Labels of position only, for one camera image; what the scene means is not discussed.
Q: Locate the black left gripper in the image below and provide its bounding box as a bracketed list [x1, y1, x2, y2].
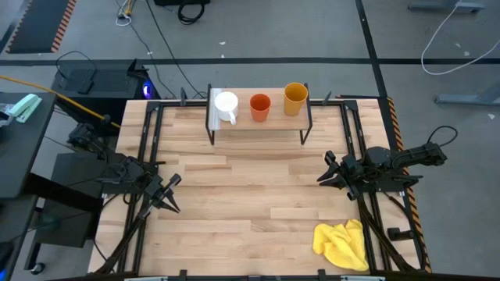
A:
[136, 173, 183, 219]

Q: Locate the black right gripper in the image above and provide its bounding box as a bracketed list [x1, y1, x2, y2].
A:
[316, 150, 368, 202]

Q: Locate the yellow cup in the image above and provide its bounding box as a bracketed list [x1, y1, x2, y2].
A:
[283, 82, 309, 117]

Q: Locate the orange cup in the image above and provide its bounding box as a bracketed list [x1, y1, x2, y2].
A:
[249, 93, 273, 123]

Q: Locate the white mug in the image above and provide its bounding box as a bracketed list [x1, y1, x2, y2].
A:
[213, 91, 240, 126]

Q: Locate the wooden shelf with black legs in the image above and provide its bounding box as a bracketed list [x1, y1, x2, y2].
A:
[205, 83, 313, 146]

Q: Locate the yellow cloth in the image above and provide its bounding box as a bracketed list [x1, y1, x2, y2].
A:
[312, 219, 370, 272]

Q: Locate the orange black hazard strip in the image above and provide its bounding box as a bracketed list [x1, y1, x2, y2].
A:
[386, 97, 433, 274]

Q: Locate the black rolling cart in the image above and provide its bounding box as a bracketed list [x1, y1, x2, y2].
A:
[23, 151, 118, 274]

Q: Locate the black computer tower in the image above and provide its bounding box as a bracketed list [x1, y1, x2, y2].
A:
[51, 58, 161, 137]

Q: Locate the small black box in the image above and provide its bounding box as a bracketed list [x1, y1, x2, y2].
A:
[76, 68, 98, 95]

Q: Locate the grey desk foot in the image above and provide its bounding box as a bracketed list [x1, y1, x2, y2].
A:
[434, 90, 500, 106]
[408, 0, 486, 12]

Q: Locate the black desk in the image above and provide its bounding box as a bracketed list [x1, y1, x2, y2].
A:
[0, 91, 58, 281]

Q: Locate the mint green stapler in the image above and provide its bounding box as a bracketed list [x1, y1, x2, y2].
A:
[8, 93, 43, 124]

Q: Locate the clear plastic bag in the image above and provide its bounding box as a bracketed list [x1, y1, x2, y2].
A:
[0, 101, 16, 128]

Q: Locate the black device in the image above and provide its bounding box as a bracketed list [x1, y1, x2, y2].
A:
[154, 0, 212, 7]

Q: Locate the black hazard-striped floor mat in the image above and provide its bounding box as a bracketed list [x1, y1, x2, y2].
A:
[0, 0, 77, 55]

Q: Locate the black clamp handle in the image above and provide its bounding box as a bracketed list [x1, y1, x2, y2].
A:
[387, 227, 415, 241]

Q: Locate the black aluminium table frame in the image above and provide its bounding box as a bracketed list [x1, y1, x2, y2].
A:
[95, 99, 429, 274]

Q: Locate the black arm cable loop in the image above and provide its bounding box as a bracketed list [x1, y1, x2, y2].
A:
[427, 125, 459, 148]

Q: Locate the long black cable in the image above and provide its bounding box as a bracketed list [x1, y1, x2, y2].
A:
[145, 0, 208, 99]

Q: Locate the yellow cable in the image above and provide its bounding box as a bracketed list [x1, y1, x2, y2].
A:
[0, 74, 122, 130]

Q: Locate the coiled black cable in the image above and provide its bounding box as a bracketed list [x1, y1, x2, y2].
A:
[177, 2, 206, 26]

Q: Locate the white cable bundle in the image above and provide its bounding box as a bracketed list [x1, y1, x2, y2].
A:
[115, 0, 136, 27]

